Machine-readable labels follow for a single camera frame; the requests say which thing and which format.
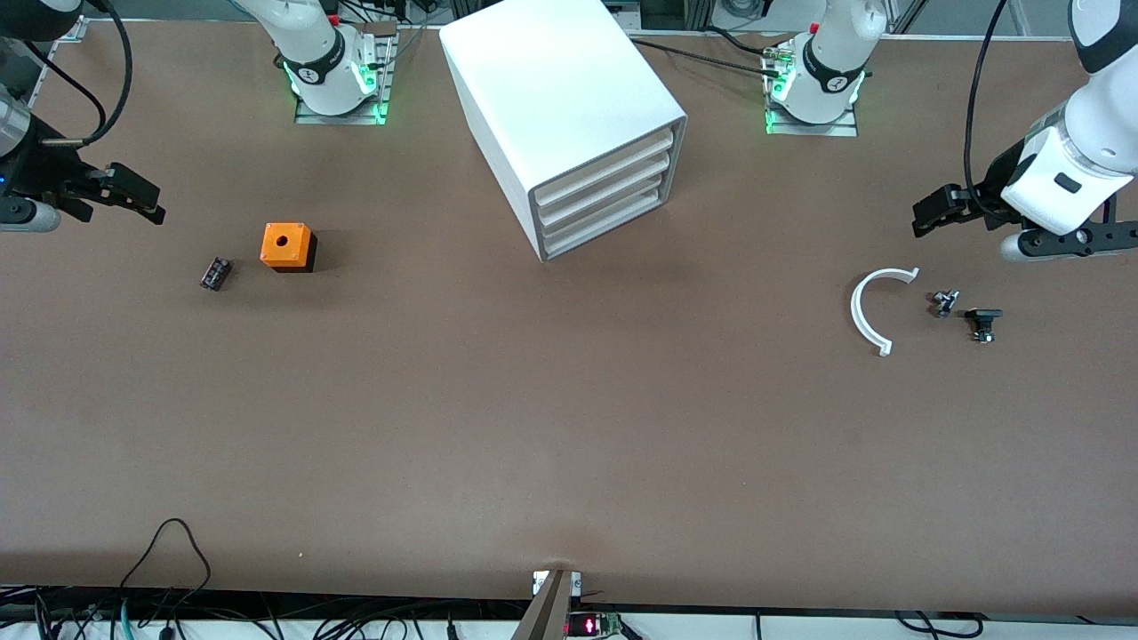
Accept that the white plastic drawer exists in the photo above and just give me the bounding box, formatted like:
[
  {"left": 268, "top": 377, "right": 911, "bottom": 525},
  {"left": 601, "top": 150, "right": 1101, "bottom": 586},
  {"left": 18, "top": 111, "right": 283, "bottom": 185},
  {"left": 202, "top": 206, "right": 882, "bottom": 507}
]
[
  {"left": 536, "top": 129, "right": 677, "bottom": 212},
  {"left": 539, "top": 153, "right": 672, "bottom": 230},
  {"left": 544, "top": 196, "right": 663, "bottom": 259},
  {"left": 542, "top": 176, "right": 668, "bottom": 245}
]

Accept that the white drawer cabinet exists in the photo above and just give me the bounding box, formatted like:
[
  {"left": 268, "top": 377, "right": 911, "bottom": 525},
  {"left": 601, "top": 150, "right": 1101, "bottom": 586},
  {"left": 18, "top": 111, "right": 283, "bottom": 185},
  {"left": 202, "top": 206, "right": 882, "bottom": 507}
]
[{"left": 438, "top": 0, "right": 688, "bottom": 263}]

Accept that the white curved plastic arc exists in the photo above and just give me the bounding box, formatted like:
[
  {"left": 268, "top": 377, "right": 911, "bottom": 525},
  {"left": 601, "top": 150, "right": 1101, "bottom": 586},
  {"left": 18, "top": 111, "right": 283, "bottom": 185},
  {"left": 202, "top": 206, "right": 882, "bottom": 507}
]
[{"left": 850, "top": 267, "right": 921, "bottom": 357}]

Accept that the orange box with hole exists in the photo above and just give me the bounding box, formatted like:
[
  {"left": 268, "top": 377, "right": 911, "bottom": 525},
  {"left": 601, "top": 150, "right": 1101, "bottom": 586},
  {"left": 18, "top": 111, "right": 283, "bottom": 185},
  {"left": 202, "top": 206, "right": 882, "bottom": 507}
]
[{"left": 260, "top": 222, "right": 318, "bottom": 274}]

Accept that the circuit board with red LED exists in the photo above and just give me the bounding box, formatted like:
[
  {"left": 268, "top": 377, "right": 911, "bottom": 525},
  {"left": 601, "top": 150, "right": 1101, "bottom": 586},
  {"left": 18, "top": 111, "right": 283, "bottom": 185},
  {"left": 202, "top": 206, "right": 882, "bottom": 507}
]
[{"left": 566, "top": 612, "right": 623, "bottom": 639}]

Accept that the perforated aluminium rail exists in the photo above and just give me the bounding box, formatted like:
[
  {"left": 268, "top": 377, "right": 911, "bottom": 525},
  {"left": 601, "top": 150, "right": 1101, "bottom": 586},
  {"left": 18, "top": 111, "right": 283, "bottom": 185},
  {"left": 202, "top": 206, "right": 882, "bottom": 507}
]
[{"left": 27, "top": 18, "right": 90, "bottom": 108}]

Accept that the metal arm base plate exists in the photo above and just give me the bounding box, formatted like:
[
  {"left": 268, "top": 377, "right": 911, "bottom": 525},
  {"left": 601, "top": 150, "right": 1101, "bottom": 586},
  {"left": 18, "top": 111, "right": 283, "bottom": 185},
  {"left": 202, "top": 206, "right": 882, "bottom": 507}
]
[
  {"left": 765, "top": 49, "right": 859, "bottom": 137},
  {"left": 294, "top": 22, "right": 397, "bottom": 125}
]

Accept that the black table cable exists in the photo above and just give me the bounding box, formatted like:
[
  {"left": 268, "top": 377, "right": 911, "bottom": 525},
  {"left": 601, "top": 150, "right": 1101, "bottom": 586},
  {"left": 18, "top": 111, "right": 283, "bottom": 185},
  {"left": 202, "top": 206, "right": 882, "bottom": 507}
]
[
  {"left": 631, "top": 37, "right": 792, "bottom": 81},
  {"left": 705, "top": 27, "right": 788, "bottom": 59}
]

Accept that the black looped cable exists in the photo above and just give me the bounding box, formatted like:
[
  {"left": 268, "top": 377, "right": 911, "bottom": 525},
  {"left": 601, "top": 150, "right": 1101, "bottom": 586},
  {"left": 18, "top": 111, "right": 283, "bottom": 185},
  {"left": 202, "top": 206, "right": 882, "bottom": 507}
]
[{"left": 116, "top": 518, "right": 212, "bottom": 623}]

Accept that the black floor cable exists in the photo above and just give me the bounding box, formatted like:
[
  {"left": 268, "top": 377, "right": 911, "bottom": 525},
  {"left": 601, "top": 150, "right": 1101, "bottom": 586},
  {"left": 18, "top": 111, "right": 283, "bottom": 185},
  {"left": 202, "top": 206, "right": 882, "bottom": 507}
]
[{"left": 894, "top": 610, "right": 986, "bottom": 639}]

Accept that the grey camera mount bar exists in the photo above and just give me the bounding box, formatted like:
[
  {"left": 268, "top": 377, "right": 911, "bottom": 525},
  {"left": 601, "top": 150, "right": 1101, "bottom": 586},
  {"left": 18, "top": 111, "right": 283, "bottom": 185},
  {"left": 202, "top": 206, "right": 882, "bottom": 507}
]
[{"left": 511, "top": 569, "right": 583, "bottom": 640}]

